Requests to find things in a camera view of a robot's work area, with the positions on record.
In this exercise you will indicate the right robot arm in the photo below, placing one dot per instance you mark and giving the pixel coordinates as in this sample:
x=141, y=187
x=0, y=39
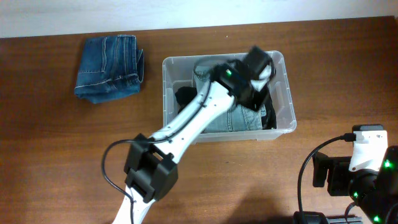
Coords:
x=374, y=192

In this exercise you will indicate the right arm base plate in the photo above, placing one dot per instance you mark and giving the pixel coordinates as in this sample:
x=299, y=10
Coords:
x=320, y=218

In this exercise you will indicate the small black garment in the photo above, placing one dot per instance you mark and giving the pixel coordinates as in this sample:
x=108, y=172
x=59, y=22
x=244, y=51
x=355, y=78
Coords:
x=184, y=96

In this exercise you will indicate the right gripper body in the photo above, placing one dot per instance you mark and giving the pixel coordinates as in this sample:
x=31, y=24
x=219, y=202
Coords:
x=341, y=180

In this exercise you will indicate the large black garment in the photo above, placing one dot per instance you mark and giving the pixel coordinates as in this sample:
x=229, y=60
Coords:
x=268, y=115

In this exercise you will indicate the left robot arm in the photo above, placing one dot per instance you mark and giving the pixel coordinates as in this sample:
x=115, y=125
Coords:
x=151, y=163

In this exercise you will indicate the clear plastic storage container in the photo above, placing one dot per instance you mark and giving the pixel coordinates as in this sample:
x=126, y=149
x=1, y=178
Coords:
x=178, y=72

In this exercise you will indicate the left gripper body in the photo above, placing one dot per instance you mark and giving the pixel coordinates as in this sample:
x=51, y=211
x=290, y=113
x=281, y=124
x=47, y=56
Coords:
x=255, y=99

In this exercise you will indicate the dark blue jeans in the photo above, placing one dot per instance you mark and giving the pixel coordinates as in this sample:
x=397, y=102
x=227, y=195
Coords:
x=111, y=68

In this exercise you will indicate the light blue jeans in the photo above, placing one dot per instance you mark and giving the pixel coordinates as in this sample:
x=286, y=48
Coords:
x=237, y=118

